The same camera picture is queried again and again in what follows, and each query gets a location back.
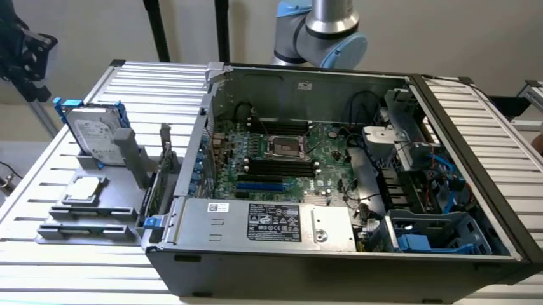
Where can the silver CPU chip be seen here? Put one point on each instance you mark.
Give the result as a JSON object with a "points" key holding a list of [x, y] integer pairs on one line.
{"points": [[81, 189]]}

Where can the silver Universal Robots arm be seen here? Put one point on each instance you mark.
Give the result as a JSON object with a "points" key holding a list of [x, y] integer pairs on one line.
{"points": [[321, 31]]}

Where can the blue expansion slot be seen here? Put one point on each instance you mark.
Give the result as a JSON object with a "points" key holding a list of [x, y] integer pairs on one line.
{"points": [[259, 187]]}

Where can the green motherboard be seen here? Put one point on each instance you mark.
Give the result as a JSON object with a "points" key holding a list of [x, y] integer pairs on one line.
{"points": [[275, 165]]}

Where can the black RAM slots bank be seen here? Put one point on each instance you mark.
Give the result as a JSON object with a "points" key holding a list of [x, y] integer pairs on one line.
{"points": [[280, 127], [281, 166]]}

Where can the silver power supply unit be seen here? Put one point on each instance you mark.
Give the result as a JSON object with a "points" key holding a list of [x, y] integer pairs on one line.
{"points": [[263, 224]]}

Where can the green graphics card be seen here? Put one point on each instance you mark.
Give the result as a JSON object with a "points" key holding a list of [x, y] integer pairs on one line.
{"points": [[163, 178]]}

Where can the metal drive cage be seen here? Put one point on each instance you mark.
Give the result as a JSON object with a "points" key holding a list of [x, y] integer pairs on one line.
{"points": [[403, 127]]}

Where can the black stand pole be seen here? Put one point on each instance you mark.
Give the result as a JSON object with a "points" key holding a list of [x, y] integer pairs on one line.
{"points": [[156, 28], [221, 30]]}

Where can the black open PC case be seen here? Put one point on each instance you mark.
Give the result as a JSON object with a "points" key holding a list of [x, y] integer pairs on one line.
{"points": [[331, 273]]}

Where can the hard disk in blue carrier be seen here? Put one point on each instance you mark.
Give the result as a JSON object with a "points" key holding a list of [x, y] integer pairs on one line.
{"points": [[95, 133]]}

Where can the grey parts rack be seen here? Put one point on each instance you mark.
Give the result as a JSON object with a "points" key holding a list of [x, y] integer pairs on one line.
{"points": [[97, 209]]}

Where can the blue plastic disk bay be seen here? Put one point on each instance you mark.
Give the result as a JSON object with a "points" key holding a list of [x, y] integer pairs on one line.
{"points": [[432, 232]]}

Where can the CPU socket with metal frame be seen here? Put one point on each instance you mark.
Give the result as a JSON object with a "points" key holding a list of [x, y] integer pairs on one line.
{"points": [[283, 146]]}

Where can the black camera tripod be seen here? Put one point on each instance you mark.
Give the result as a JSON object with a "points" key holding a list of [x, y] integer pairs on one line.
{"points": [[23, 57]]}

